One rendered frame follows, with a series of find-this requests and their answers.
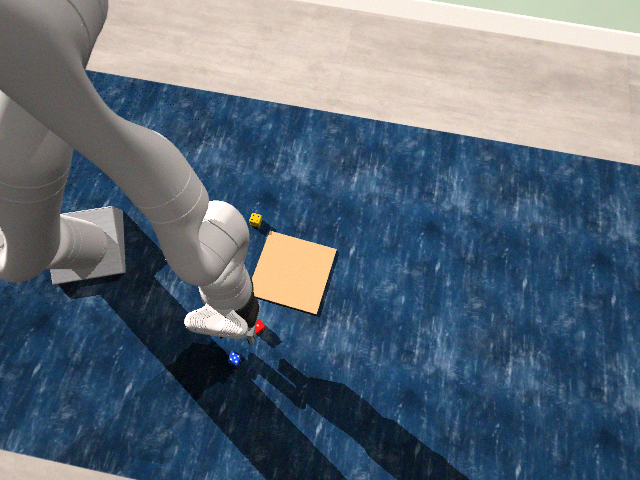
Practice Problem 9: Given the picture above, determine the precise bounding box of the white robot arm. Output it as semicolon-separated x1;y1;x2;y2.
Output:
0;0;249;301

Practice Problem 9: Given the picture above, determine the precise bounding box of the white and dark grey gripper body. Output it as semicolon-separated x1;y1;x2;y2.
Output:
184;270;259;339

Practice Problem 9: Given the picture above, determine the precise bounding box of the red die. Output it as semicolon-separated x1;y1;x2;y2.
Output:
255;319;266;335

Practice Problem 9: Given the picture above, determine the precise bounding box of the yellow die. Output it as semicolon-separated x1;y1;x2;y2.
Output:
250;213;262;227

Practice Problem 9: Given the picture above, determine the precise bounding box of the blue die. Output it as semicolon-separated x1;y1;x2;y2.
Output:
228;351;243;367

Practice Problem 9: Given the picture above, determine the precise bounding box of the tan square mat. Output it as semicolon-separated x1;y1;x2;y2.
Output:
252;231;336;315

